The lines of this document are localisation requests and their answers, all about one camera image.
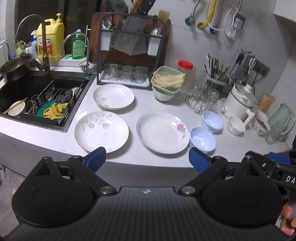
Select metal hose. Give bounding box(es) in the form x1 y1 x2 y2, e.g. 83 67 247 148
185 0 201 25

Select yellow detergent jug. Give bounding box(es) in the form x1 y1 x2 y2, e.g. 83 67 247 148
36 13 65 62

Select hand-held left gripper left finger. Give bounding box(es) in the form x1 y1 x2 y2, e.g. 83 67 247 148
35 147 117 197

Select black sink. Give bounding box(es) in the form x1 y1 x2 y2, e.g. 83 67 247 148
0 70 96 133

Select white hose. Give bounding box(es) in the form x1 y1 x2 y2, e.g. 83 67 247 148
207 0 242 37

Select plain white bowl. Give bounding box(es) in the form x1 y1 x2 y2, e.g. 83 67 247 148
227 116 246 135

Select wall socket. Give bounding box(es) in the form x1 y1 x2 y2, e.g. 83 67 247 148
233 13 246 29

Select metal cup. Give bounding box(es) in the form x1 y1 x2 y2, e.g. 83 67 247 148
30 95 41 108

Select yellow packet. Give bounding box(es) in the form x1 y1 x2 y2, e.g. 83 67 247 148
258 93 276 112

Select green chopstick holder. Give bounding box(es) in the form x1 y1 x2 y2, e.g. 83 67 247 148
205 70 233 95

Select green colander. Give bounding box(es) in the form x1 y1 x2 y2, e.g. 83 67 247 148
151 65 186 95

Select wooden cutting board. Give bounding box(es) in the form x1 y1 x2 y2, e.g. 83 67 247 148
89 11 171 69

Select pale blue bowl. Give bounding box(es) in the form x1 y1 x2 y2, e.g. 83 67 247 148
190 127 216 152
202 110 224 133

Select wire cup rack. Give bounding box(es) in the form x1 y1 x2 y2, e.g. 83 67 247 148
185 93 220 115

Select textured steel cleaver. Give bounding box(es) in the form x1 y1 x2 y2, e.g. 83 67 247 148
111 15 147 56

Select black handled knife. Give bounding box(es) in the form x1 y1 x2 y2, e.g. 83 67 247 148
139 0 155 14

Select yellow hose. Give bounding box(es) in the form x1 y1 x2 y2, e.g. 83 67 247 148
198 0 218 29

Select pale green teapot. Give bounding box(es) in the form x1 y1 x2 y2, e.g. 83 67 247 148
15 40 26 56

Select person's right hand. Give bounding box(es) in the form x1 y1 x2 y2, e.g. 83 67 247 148
279 204 296 236

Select row of hanging utensils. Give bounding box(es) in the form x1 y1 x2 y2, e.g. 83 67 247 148
228 50 257 79

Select floral bowl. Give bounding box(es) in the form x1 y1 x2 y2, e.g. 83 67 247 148
252 112 271 137

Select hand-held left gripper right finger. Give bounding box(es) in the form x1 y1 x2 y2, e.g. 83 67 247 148
179 147 263 196

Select red lid jar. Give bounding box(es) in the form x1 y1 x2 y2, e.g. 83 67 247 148
177 60 195 79

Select wooden chopsticks pair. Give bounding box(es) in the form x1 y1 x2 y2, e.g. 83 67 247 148
3 97 28 114

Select white electric pot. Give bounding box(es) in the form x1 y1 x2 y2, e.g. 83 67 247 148
221 82 258 127

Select ribbed glass tumbler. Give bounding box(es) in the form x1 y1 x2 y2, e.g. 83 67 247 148
264 123 284 144

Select dry noodles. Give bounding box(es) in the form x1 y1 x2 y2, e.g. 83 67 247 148
154 72 185 90

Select thin chrome faucet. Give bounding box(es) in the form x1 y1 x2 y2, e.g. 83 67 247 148
60 32 91 77

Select pale green kettle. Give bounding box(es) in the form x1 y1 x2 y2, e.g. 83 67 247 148
268 103 295 136

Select wooden spatula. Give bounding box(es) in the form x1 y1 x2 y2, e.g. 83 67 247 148
158 10 170 24

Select green scouring pad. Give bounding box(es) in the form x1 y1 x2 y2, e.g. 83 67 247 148
35 101 58 116

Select yellow cloth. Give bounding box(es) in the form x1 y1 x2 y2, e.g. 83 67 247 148
43 103 70 120

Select steel wool scrubber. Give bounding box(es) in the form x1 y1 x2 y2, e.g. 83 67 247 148
55 90 73 103

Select blue spray bottle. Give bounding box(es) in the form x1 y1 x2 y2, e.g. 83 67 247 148
30 30 38 59

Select grey power strip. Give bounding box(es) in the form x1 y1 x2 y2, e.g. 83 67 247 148
251 59 270 77

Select large grey floral plate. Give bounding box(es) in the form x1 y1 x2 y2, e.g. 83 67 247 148
74 111 129 153

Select white utensil holder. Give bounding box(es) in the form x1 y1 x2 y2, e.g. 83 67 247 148
147 35 162 56

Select bundle of chopsticks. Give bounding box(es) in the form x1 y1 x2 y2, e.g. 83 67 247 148
205 53 232 80

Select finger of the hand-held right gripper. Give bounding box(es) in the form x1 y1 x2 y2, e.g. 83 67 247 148
266 152 292 165

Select tall dark faucet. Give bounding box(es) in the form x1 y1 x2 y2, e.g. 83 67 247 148
14 14 52 76

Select pink flower plate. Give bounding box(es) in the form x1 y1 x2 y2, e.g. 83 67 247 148
136 111 190 155

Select small grey floral plate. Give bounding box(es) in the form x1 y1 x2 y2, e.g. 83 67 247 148
93 83 135 110

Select black dish rack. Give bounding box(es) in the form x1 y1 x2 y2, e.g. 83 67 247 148
97 13 167 87

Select green dish soap bottle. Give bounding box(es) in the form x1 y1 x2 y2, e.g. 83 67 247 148
71 30 87 59

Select black sink drain rack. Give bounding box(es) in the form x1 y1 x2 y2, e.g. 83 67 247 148
20 79 89 127

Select white bowl with chopsticks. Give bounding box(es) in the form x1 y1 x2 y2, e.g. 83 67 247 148
8 101 26 117

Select drinking glass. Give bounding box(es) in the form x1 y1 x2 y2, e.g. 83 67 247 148
134 66 146 82
121 65 133 81
107 63 119 80

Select white bowl under colander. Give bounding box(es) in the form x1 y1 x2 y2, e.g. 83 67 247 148
153 88 176 102

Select metal pot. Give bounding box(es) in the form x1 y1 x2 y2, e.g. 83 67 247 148
0 53 34 81

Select cluster of glass cups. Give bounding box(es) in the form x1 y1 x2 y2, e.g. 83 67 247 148
183 72 221 112

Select brown handled knife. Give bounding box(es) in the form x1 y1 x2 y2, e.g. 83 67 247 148
129 0 142 14

